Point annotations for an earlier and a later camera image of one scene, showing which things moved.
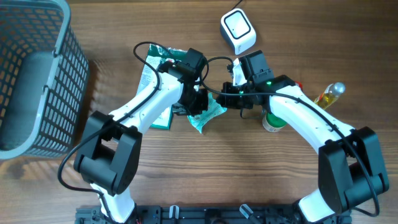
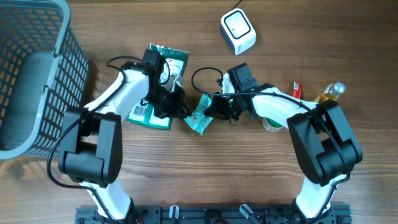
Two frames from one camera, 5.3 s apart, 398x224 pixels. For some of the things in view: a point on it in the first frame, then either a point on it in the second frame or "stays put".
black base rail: x=210 y=214 stays put
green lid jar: x=272 y=123 stays put
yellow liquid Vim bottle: x=329 y=95 stays put
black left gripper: x=195 y=101 → x=173 y=104
